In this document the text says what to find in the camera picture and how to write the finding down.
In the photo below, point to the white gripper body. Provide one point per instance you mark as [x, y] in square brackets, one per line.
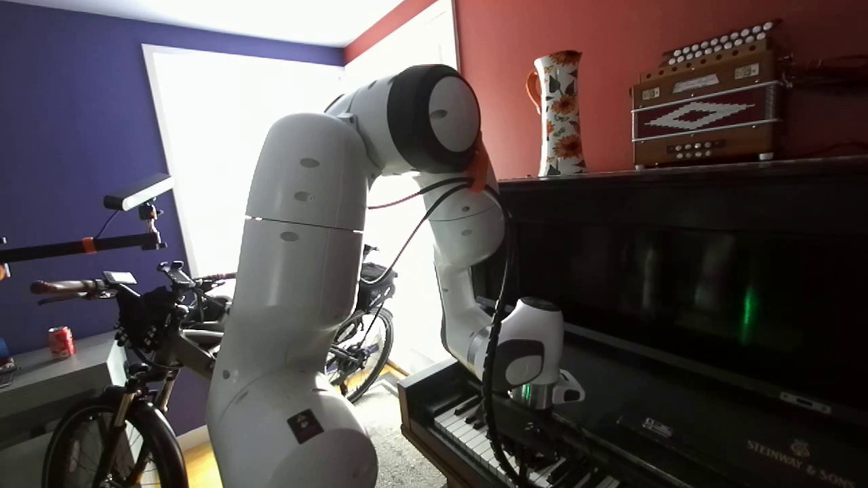
[553, 387]

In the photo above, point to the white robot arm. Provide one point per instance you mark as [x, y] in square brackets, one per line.
[300, 272]

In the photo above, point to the black upright piano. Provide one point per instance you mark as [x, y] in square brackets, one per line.
[687, 325]

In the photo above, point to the grey patterned rug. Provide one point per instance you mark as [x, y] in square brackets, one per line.
[396, 451]

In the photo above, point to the floral ceramic vase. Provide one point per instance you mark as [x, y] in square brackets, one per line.
[559, 111]

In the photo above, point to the bright window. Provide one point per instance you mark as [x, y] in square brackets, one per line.
[217, 152]

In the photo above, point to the black bicycle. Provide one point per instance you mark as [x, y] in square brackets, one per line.
[137, 362]

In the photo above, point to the red soda can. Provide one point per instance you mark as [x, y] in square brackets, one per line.
[59, 343]

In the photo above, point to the grey shelf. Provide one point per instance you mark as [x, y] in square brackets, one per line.
[54, 383]

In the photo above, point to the black pole with orange tape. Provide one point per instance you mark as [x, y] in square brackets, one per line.
[72, 245]

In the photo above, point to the white bar stereo camera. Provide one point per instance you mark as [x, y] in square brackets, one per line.
[137, 194]

